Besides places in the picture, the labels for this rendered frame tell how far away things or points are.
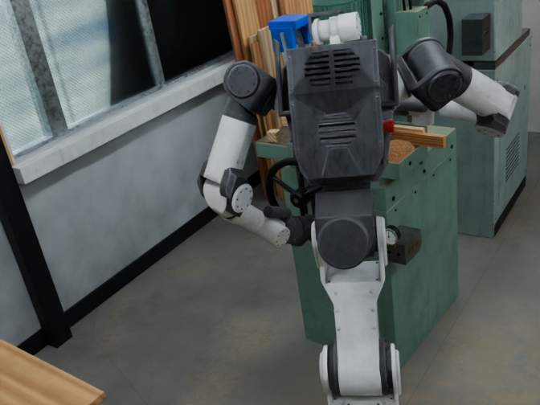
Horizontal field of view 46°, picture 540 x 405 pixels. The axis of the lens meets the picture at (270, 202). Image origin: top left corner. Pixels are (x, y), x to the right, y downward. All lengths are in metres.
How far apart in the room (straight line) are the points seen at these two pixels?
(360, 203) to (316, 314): 1.27
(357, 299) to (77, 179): 1.84
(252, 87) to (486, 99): 0.57
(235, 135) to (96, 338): 1.75
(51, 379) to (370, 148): 1.21
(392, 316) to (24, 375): 1.27
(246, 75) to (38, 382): 1.13
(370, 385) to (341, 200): 0.48
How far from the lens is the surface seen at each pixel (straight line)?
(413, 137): 2.18
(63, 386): 2.03
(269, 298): 3.05
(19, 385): 2.11
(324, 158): 1.41
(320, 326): 2.67
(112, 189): 3.26
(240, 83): 1.52
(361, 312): 1.59
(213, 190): 1.62
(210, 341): 2.87
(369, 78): 1.38
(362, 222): 1.40
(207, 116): 3.74
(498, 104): 1.67
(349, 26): 1.58
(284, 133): 2.42
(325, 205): 1.43
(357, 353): 1.62
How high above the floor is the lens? 1.74
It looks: 26 degrees down
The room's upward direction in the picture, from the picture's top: 9 degrees counter-clockwise
